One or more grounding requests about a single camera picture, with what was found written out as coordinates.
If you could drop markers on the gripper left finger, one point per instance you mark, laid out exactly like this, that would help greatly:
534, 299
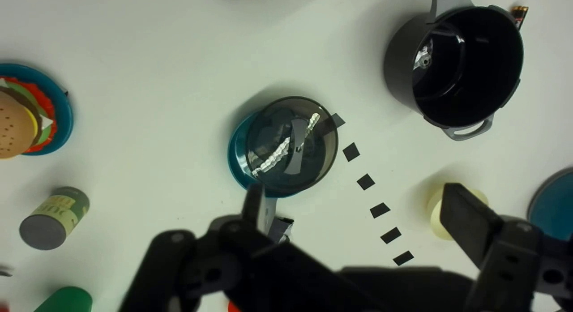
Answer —
166, 267

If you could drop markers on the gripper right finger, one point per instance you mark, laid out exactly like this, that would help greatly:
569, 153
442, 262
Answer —
506, 254

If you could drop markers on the blue grey-rimmed pan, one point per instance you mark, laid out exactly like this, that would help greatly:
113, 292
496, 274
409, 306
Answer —
555, 204

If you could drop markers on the dark glass pot lid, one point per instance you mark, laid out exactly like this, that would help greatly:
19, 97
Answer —
291, 144

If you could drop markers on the black pot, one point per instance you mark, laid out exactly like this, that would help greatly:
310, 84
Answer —
465, 66

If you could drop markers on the small red object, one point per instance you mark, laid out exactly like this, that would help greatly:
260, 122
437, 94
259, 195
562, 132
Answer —
233, 308

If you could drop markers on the cream cylinder block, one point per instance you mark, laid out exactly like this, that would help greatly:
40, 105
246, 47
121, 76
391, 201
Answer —
434, 213

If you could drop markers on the black tape square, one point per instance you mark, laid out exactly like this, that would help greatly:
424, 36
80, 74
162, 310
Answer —
380, 210
365, 181
338, 121
403, 258
351, 152
391, 235

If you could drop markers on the green cylinder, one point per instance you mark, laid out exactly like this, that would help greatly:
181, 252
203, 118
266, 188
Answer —
67, 301

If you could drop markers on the toy food can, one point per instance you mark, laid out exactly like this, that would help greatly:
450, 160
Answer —
53, 218

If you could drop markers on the blue plate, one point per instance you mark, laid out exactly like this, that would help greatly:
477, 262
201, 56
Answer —
63, 119

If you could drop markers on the toy burger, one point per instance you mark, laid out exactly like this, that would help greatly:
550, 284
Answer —
15, 124

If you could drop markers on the small orange brown object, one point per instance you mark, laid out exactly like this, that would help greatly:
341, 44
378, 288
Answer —
519, 14

